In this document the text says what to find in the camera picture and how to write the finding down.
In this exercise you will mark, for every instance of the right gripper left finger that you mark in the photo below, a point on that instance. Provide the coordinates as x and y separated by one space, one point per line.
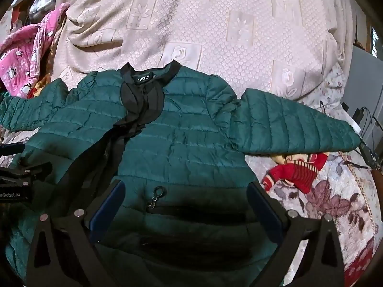
63 251

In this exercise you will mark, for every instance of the green quilted puffer jacket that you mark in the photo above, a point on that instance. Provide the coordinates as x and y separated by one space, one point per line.
177 139

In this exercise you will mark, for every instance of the red orange yellow blanket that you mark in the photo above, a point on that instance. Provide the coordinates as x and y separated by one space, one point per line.
299 170

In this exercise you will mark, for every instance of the floral leaf bedspread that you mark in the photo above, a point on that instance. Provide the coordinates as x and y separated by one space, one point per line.
344 188

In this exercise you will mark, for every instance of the black power strip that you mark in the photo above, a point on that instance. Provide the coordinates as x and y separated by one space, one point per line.
370 158

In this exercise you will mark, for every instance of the pink penguin fleece garment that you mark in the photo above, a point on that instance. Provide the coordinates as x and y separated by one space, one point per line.
23 50

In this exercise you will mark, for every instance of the grey cabinet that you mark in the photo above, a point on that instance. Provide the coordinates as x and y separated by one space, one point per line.
364 89

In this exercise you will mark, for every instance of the silver plastic bag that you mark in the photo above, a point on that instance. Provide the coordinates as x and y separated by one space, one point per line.
39 9

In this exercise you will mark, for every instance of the beige embossed quilt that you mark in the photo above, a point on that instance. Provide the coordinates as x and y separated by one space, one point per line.
296 49

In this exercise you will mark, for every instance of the window with lattice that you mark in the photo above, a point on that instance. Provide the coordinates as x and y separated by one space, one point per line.
376 45

